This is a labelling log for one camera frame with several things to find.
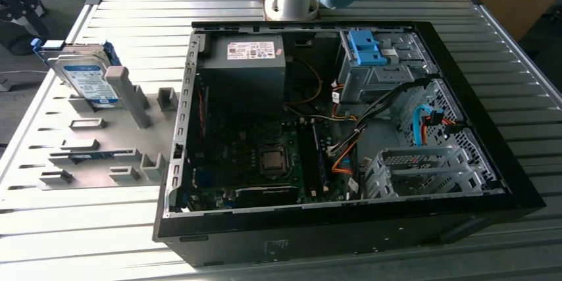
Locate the metal drive cage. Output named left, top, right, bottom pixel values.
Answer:
left=336, top=29, right=440, bottom=104

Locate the green motherboard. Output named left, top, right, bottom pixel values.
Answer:
left=188, top=119, right=352, bottom=211

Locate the black open PC case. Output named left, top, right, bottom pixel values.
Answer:
left=150, top=20, right=547, bottom=268

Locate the black mesh wastebasket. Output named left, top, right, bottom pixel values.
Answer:
left=6, top=29, right=48, bottom=55

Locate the grey power supply unit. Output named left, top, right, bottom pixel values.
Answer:
left=204, top=34, right=288, bottom=124

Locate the blue plastic drive latch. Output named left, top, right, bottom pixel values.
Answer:
left=345, top=30, right=389, bottom=67

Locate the orange data wire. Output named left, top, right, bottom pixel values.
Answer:
left=331, top=152, right=355, bottom=176

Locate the white floor cable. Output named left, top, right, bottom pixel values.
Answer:
left=0, top=69, right=48, bottom=76

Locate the light blue data wire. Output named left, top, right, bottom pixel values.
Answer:
left=412, top=103, right=440, bottom=147

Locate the black cable bundle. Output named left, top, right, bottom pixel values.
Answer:
left=349, top=78, right=429, bottom=134

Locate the thin yellow wire loop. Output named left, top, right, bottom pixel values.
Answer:
left=284, top=57, right=324, bottom=106

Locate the grey parts rack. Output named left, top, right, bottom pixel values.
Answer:
left=37, top=66, right=181, bottom=192

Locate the silver disk bay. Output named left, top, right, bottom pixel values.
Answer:
left=361, top=144, right=488, bottom=200

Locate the hard disk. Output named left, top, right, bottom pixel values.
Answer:
left=30, top=39, right=121, bottom=109

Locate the multicolour wire bundle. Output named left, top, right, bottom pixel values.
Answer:
left=284, top=103, right=359, bottom=123

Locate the black graphics card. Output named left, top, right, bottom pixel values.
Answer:
left=232, top=185, right=300, bottom=209

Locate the silver CPU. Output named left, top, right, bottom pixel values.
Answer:
left=261, top=151, right=285, bottom=169

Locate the power wire with black plug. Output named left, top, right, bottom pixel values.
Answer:
left=421, top=113, right=469, bottom=136

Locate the CPU socket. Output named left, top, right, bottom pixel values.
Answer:
left=256, top=142, right=291, bottom=177

